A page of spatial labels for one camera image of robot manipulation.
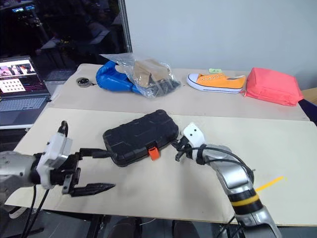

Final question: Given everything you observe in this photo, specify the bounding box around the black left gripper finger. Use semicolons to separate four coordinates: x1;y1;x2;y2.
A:
70;182;116;198
79;148;112;159

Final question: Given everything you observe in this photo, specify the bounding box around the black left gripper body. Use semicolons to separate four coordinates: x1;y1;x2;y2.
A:
50;151;83;195

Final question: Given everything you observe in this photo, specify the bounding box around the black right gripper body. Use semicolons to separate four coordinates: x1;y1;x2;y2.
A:
176;134;193;160

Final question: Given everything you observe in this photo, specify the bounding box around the black tool case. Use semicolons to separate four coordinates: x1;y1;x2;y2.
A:
102;109;180;168

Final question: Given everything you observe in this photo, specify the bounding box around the dark rounded shape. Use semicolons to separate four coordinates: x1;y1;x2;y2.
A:
112;217;140;238
171;220;199;238

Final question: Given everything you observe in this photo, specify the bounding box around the clear plastic bag of parts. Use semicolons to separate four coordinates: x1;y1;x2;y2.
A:
99;52;182;99

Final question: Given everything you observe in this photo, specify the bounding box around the orange canvas sneaker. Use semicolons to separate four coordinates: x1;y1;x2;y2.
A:
186;72;247;95

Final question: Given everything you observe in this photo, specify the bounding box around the small round metal tin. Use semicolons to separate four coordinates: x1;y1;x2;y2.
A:
75;77;91;88

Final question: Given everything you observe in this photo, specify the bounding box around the blue plastic bag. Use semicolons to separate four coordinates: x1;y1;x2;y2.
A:
96;60;142;95

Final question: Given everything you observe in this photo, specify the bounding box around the brown cardboard piece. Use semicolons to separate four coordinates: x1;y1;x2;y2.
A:
133;59;167;88

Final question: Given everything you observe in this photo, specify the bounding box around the open grey laptop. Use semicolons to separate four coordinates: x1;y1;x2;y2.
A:
0;56;52;125

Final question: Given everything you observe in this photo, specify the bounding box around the yellow tape strip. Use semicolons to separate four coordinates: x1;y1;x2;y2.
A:
255;176;288;193

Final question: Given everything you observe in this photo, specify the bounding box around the pink fabric pouch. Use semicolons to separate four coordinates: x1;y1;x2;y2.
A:
243;67;304;107

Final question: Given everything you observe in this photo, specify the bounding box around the dark blue fabric object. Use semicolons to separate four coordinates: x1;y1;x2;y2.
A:
298;98;317;125

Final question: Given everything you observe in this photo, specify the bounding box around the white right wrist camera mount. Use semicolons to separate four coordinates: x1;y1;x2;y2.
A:
183;121;207;165

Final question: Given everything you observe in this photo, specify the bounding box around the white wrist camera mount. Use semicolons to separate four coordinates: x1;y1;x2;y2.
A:
35;132;74;190
183;121;207;165

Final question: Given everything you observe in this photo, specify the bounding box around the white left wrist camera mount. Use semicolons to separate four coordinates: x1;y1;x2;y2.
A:
35;132;74;190

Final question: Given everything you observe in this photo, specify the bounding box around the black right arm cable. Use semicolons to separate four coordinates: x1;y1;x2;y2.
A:
192;145;256;179

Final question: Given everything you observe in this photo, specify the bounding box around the metal window frame post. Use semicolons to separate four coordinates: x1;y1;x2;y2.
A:
118;0;133;54

